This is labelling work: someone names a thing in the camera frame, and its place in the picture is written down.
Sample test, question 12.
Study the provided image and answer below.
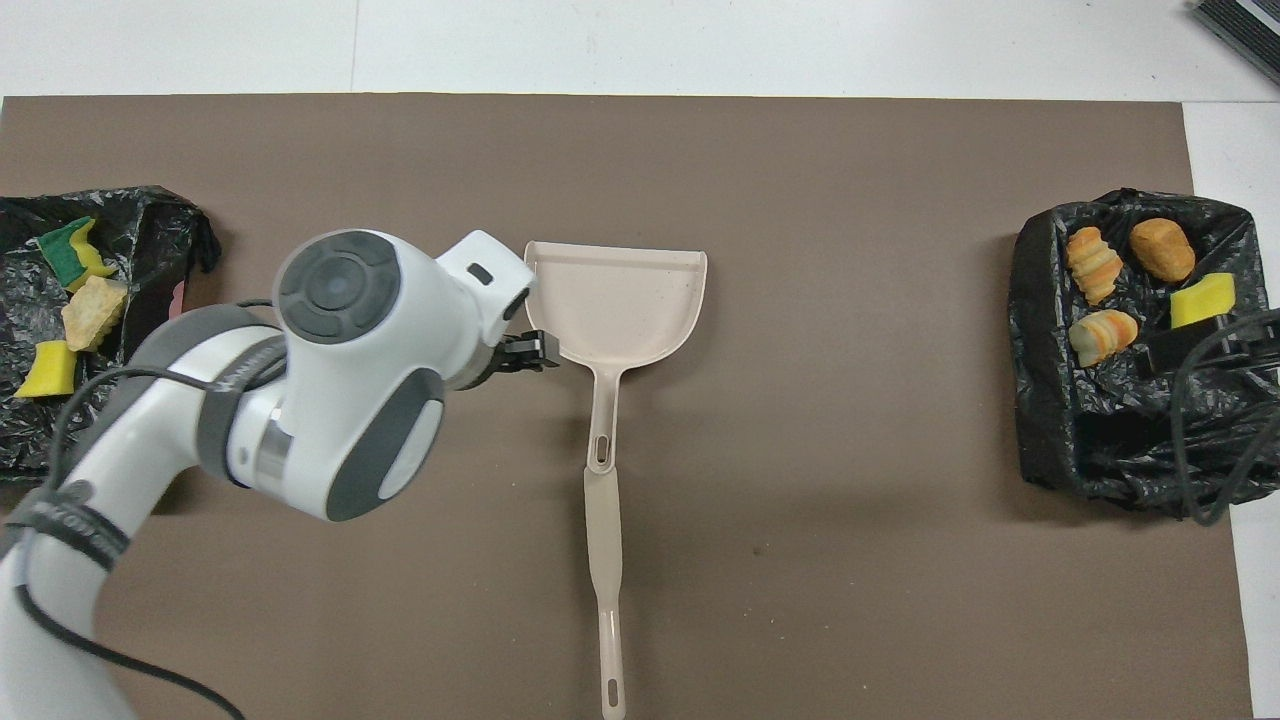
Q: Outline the plain yellow sponge piece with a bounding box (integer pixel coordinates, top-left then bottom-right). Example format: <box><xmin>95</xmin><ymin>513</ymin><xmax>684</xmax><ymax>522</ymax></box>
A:
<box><xmin>1170</xmin><ymin>272</ymin><xmax>1237</xmax><ymax>329</ymax></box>

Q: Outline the toy croissant with pale end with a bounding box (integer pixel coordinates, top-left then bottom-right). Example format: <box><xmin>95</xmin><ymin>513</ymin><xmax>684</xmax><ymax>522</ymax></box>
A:
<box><xmin>1068</xmin><ymin>308</ymin><xmax>1139</xmax><ymax>368</ymax></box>

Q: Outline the brown toy bread roll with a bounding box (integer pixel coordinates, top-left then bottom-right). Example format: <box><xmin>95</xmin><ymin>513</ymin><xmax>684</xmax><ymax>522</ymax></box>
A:
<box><xmin>1130</xmin><ymin>217</ymin><xmax>1196</xmax><ymax>283</ymax></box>

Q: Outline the beige plastic dustpan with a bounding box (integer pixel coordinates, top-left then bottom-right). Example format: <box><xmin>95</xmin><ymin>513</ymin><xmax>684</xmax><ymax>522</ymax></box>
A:
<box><xmin>523</xmin><ymin>240</ymin><xmax>709</xmax><ymax>476</ymax></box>

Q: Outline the toy croissant piece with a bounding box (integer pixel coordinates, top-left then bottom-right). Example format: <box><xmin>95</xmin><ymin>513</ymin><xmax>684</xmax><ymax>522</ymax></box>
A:
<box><xmin>61</xmin><ymin>275</ymin><xmax>130</xmax><ymax>354</ymax></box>
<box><xmin>1066</xmin><ymin>226</ymin><xmax>1123</xmax><ymax>306</ymax></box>

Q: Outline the beige brush with black bristles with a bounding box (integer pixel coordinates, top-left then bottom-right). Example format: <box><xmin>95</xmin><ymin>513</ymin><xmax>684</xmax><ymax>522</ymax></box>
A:
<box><xmin>583</xmin><ymin>465</ymin><xmax>627</xmax><ymax>720</ymax></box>

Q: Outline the yellow sponge with green pad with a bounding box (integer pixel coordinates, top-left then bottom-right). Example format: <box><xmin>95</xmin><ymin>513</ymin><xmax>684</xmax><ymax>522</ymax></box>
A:
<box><xmin>37</xmin><ymin>217</ymin><xmax>117</xmax><ymax>292</ymax></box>

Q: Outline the notched yellow sponge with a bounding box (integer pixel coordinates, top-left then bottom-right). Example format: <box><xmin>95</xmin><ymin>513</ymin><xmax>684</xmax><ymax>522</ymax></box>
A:
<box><xmin>13</xmin><ymin>340</ymin><xmax>80</xmax><ymax>400</ymax></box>

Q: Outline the bin covered by black bag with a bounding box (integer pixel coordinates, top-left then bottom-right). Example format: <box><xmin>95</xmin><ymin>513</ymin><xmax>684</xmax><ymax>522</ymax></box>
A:
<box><xmin>1008</xmin><ymin>188</ymin><xmax>1280</xmax><ymax>519</ymax></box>

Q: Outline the pink bin with black bag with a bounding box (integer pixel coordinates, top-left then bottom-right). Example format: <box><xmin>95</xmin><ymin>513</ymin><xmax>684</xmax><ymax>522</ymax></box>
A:
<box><xmin>0</xmin><ymin>186</ymin><xmax>221</xmax><ymax>486</ymax></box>

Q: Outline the brown table mat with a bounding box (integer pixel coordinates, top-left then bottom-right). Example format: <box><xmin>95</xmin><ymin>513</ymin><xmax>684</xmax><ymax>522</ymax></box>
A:
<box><xmin>0</xmin><ymin>95</ymin><xmax>1256</xmax><ymax>720</ymax></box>

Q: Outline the dark grey ribbed device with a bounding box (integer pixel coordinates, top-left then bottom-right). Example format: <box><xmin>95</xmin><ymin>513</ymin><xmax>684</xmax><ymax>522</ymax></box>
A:
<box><xmin>1190</xmin><ymin>0</ymin><xmax>1280</xmax><ymax>86</ymax></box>

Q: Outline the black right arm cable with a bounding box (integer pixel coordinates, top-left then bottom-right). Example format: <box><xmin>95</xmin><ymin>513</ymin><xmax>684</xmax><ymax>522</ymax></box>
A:
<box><xmin>1168</xmin><ymin>308</ymin><xmax>1280</xmax><ymax>527</ymax></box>

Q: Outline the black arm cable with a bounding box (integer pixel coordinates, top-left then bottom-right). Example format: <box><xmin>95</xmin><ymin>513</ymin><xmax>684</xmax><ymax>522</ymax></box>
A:
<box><xmin>10</xmin><ymin>298</ymin><xmax>291</xmax><ymax>720</ymax></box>
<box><xmin>1168</xmin><ymin>308</ymin><xmax>1280</xmax><ymax>527</ymax></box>

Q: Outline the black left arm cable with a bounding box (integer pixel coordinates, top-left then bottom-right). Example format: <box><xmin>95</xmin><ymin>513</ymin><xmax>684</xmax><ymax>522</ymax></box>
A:
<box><xmin>10</xmin><ymin>298</ymin><xmax>291</xmax><ymax>720</ymax></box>

